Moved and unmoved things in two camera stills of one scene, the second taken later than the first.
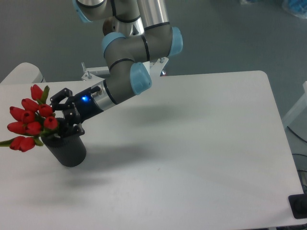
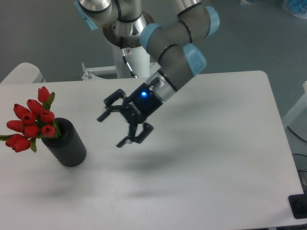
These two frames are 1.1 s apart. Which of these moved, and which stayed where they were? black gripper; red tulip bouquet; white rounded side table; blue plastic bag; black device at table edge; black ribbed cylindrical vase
Moved: black gripper; red tulip bouquet
Stayed: white rounded side table; black device at table edge; black ribbed cylindrical vase; blue plastic bag
